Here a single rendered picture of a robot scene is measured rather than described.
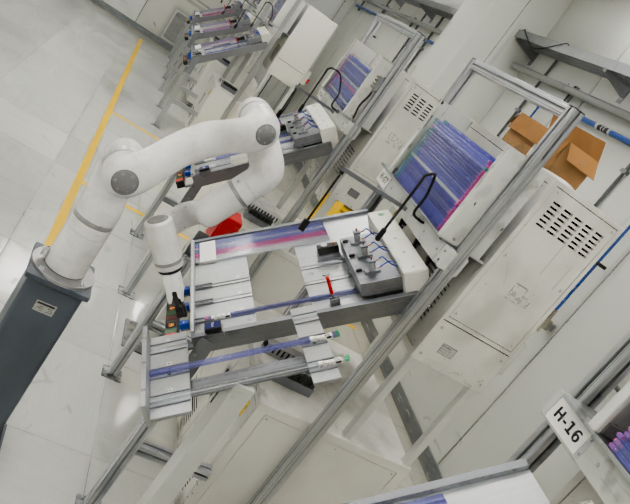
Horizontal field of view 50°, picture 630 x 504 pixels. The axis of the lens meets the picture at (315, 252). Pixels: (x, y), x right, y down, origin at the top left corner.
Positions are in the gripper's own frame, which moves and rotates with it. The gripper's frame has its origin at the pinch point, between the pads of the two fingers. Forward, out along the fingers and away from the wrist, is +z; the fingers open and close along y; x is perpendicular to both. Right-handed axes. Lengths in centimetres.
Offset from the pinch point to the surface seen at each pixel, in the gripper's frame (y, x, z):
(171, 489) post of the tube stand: 39, -10, 34
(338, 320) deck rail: 10.0, 47.2, 8.3
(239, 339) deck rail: 10.0, 16.3, 8.1
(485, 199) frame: 11, 95, -24
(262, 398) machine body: 7.9, 19.4, 33.6
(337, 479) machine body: 10, 39, 74
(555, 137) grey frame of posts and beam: 14, 114, -40
